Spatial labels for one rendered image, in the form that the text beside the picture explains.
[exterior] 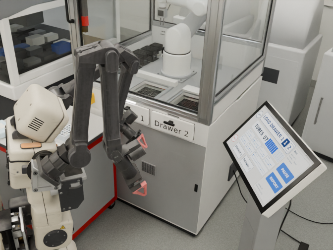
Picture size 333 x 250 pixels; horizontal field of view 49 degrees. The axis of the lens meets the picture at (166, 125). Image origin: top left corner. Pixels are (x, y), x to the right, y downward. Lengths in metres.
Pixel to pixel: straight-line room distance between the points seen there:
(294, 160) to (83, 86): 0.88
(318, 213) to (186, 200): 1.14
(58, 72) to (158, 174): 1.12
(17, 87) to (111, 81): 1.56
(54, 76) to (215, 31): 1.47
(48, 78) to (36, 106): 1.52
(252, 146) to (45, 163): 0.94
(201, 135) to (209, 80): 0.35
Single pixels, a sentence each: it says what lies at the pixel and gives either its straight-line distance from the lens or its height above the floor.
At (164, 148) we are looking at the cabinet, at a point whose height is 0.68.
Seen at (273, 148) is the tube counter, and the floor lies 1.11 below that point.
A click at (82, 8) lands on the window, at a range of 2.39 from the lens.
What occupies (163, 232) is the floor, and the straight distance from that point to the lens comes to 2.75.
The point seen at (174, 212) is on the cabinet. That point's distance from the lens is 2.63.
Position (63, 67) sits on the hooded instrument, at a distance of 3.00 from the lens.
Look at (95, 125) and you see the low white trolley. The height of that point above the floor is 0.76.
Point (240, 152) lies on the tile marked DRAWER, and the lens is 1.81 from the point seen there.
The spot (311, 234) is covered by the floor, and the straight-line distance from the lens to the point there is 2.98.
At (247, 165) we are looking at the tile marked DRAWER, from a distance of 1.74.
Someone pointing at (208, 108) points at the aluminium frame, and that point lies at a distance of 2.05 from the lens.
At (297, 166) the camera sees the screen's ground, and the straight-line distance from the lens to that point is 1.57.
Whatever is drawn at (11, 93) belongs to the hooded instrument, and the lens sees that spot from 2.75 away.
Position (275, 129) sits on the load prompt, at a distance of 1.74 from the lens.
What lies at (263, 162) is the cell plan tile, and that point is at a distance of 1.68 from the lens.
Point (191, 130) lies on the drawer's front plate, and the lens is 2.15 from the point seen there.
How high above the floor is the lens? 2.02
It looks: 31 degrees down
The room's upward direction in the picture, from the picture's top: 3 degrees clockwise
